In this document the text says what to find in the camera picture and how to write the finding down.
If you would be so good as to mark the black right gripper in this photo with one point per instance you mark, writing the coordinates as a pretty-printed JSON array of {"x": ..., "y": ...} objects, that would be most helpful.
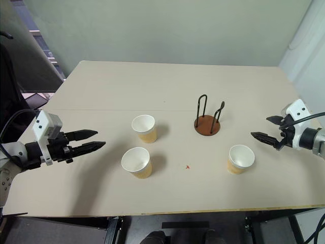
[{"x": 287, "y": 137}]

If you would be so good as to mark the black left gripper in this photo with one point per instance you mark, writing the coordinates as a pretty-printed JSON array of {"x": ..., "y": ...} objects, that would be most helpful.
[{"x": 61, "y": 150}]

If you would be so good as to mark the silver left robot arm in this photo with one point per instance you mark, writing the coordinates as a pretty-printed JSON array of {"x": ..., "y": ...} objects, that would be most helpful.
[{"x": 17, "y": 152}]

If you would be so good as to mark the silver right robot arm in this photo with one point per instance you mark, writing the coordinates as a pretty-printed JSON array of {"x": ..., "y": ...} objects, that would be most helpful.
[{"x": 318, "y": 142}]

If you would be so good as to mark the tan ribbed paper cup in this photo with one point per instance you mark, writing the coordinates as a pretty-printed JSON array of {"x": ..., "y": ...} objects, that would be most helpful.
[
  {"x": 144, "y": 127},
  {"x": 241, "y": 157},
  {"x": 135, "y": 161}
]

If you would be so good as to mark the silver robot torso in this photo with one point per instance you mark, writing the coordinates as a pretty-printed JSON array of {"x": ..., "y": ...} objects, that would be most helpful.
[{"x": 6, "y": 180}]

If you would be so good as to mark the dark bulky object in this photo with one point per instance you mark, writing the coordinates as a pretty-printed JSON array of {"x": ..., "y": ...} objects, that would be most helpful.
[{"x": 8, "y": 84}]

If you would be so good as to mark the dark rounded shape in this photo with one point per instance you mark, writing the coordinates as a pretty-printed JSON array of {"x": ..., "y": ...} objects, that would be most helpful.
[{"x": 156, "y": 237}]

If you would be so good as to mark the black tape strip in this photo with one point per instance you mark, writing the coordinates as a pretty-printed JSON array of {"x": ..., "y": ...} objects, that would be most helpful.
[{"x": 185, "y": 225}]

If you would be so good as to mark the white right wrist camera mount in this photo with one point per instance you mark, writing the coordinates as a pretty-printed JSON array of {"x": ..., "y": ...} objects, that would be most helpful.
[{"x": 298, "y": 108}]

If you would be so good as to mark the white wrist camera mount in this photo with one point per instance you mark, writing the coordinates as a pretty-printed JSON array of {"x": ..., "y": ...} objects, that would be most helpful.
[
  {"x": 298, "y": 108},
  {"x": 41, "y": 124}
]

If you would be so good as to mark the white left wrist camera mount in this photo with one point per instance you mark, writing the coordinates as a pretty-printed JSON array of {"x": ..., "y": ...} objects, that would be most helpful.
[{"x": 41, "y": 124}]

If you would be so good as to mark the black metal table frame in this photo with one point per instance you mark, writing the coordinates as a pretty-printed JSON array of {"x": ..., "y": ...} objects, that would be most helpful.
[{"x": 83, "y": 223}]

